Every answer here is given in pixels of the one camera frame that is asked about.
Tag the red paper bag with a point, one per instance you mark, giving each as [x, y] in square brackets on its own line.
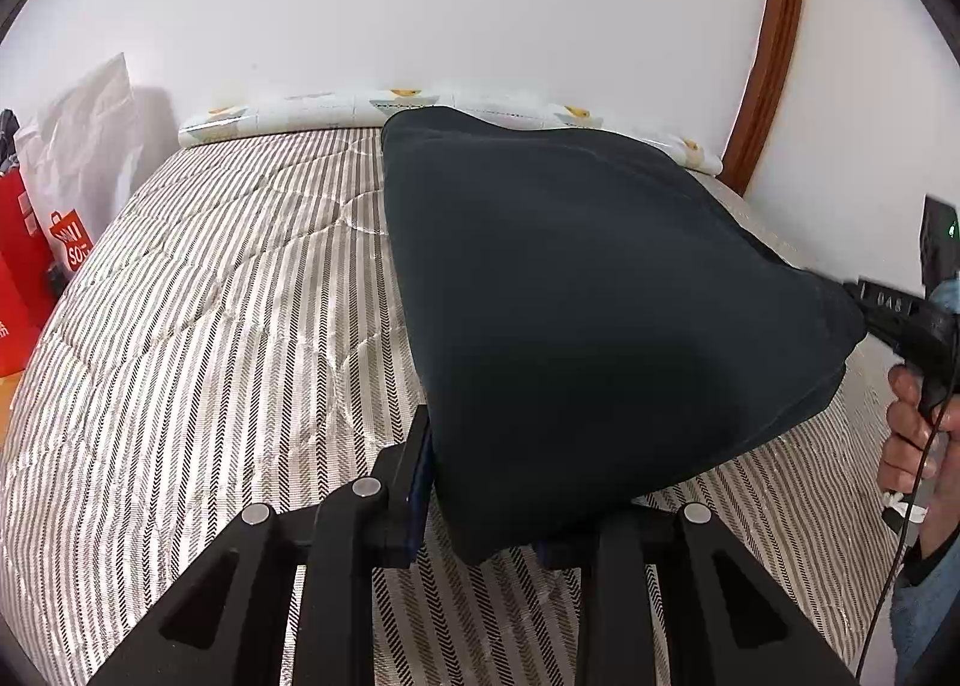
[19, 296]

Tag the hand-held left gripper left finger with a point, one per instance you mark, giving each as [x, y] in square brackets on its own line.
[417, 498]

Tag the wooden door frame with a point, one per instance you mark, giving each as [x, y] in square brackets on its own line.
[772, 41]

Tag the dark plaid cloth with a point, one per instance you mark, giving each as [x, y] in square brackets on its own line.
[7, 138]

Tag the white plastic bag red logo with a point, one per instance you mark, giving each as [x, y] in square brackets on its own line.
[82, 153]

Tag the black t-shirt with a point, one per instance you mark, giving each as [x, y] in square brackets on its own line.
[600, 326]

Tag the striped quilted mattress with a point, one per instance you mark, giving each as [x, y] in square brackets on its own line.
[225, 326]

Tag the white patterned pillow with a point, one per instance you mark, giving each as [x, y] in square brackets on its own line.
[487, 107]

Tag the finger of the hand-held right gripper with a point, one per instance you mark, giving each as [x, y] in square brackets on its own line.
[896, 315]

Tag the person's right hand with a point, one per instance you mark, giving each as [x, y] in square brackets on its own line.
[911, 446]

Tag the wooden nightstand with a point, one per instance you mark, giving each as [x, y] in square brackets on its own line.
[11, 408]

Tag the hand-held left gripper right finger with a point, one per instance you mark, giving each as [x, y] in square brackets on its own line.
[626, 566]

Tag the person's right forearm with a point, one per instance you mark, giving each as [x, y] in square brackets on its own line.
[934, 603]

